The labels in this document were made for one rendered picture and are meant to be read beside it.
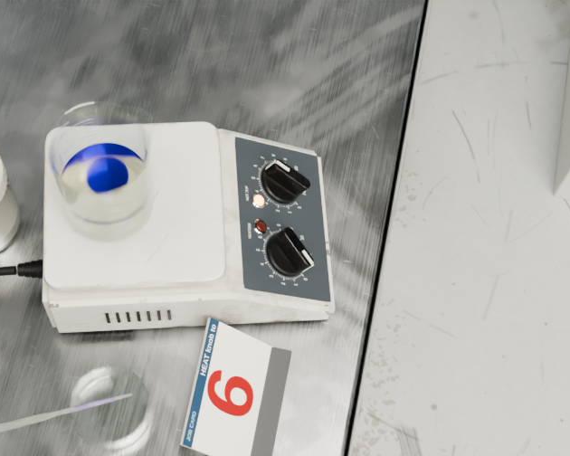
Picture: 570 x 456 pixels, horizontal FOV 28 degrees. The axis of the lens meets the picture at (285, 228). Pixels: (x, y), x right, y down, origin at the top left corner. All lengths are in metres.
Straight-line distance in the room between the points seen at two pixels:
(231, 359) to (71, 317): 0.11
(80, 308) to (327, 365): 0.18
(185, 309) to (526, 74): 0.35
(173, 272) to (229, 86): 0.22
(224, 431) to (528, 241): 0.28
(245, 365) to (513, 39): 0.36
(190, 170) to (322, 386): 0.18
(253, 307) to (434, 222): 0.17
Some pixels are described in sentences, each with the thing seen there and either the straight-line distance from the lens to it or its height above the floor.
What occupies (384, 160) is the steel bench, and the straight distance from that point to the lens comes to 0.89.
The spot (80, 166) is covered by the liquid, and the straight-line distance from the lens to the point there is 0.75.
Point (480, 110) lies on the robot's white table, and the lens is 0.93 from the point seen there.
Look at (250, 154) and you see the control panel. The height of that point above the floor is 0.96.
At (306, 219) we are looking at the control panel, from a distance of 0.82.
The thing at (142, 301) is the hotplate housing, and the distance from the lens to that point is 0.77.
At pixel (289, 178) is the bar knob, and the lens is 0.80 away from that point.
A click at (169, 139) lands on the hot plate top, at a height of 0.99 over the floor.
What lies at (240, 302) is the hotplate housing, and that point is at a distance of 0.77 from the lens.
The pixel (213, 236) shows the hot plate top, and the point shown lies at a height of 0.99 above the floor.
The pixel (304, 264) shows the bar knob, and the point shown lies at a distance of 0.78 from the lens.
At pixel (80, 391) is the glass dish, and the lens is 0.81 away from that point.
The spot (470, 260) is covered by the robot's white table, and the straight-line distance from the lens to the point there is 0.87.
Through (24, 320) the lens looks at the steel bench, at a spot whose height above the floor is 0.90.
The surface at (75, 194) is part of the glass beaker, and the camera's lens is 0.70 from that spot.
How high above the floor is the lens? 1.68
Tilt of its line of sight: 66 degrees down
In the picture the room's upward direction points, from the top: 8 degrees clockwise
